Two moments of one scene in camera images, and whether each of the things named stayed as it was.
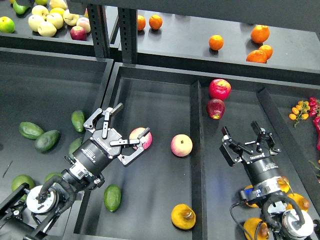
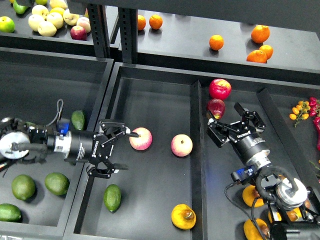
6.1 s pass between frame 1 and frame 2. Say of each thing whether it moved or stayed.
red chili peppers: stayed
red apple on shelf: stayed
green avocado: stayed
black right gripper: moved
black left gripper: moved
